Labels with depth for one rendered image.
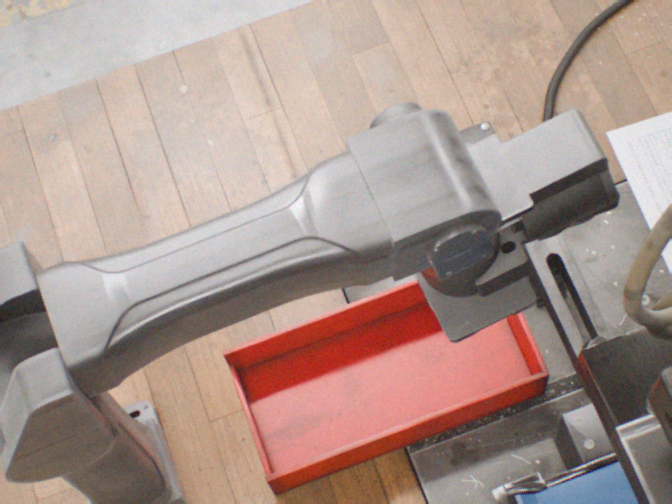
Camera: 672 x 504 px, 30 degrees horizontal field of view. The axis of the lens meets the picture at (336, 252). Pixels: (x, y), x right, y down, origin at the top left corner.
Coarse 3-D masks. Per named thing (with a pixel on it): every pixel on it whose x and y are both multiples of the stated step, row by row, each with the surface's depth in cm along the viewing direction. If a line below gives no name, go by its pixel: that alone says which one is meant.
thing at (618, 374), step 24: (624, 336) 85; (648, 336) 85; (600, 360) 84; (624, 360) 84; (648, 360) 84; (600, 384) 84; (624, 384) 83; (648, 384) 83; (600, 408) 85; (624, 408) 83; (624, 432) 78; (648, 432) 78; (624, 456) 79; (648, 456) 77; (648, 480) 77
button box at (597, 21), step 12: (624, 0) 121; (612, 12) 121; (588, 24) 121; (600, 24) 121; (588, 36) 121; (576, 48) 120; (564, 60) 119; (564, 72) 119; (552, 84) 119; (552, 96) 118; (552, 108) 118; (468, 132) 115; (480, 132) 115; (492, 132) 115; (468, 144) 114
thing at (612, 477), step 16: (576, 480) 96; (592, 480) 96; (608, 480) 96; (624, 480) 96; (528, 496) 95; (544, 496) 96; (560, 496) 96; (576, 496) 96; (592, 496) 96; (608, 496) 96; (624, 496) 96
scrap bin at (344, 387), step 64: (320, 320) 106; (384, 320) 111; (512, 320) 108; (256, 384) 110; (320, 384) 110; (384, 384) 109; (448, 384) 109; (512, 384) 103; (320, 448) 107; (384, 448) 105
